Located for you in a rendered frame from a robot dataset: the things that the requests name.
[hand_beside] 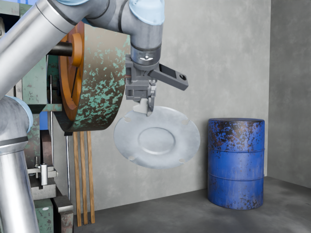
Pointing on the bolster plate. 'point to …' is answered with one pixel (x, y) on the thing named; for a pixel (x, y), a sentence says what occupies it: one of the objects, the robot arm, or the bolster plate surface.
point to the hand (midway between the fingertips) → (150, 112)
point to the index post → (43, 174)
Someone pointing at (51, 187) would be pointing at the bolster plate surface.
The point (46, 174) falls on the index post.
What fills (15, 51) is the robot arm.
